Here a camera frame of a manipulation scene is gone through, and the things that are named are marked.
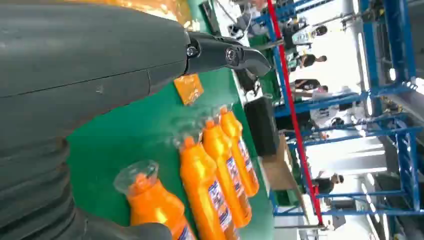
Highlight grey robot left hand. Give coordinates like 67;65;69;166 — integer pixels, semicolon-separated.
0;1;273;147

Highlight orange drink bottle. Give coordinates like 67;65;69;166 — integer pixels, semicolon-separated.
202;119;253;229
178;135;242;240
218;106;261;198
113;160;197;240

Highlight green table mat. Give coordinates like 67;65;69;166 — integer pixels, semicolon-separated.
66;0;276;240

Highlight yellow plastic sheet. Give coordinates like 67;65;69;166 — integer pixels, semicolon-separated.
64;0;205;107

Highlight person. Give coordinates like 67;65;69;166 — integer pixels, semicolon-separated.
287;52;328;71
291;24;329;46
312;173;345;196
290;78;329;101
228;0;269;38
309;86;364;131

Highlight black carry case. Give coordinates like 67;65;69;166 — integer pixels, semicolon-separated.
244;96;281;158

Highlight red steel pole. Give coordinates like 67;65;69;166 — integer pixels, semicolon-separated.
265;0;326;228

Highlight open cardboard box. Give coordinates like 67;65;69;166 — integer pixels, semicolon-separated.
260;134;311;227

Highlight blue steel rack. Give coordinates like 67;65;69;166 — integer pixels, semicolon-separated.
359;0;422;213
251;0;424;220

